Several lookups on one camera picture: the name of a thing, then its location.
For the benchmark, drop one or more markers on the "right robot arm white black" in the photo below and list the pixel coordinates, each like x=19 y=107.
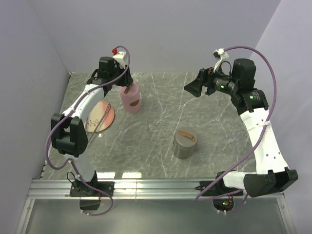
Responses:
x=272 y=174

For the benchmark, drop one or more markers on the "pink floral plate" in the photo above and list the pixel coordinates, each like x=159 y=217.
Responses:
x=101 y=117

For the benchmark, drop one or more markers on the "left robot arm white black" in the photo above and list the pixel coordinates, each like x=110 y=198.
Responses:
x=68 y=135

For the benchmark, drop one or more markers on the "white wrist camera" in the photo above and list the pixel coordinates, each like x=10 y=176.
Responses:
x=120 y=57
x=221 y=55

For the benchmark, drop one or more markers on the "grey cylindrical container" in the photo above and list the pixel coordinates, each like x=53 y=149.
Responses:
x=182 y=153

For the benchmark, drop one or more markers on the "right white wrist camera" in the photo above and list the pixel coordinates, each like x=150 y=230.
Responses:
x=221 y=55

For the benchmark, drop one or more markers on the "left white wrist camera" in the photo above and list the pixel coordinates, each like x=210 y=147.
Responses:
x=120 y=57

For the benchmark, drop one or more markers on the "grey container lid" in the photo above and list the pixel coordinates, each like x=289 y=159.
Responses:
x=186 y=138

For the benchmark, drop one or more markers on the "metal tongs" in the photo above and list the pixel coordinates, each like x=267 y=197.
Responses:
x=100 y=122

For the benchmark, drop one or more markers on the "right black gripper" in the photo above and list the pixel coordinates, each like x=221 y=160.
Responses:
x=205 y=78

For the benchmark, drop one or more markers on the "pink cylindrical container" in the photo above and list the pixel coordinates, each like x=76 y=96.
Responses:
x=131 y=104

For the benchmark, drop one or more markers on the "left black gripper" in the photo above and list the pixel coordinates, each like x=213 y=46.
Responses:
x=127 y=79

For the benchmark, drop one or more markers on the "aluminium rail frame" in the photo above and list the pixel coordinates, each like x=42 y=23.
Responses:
x=149 y=206

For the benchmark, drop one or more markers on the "pink container lid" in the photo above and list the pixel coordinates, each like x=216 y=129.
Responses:
x=130 y=91

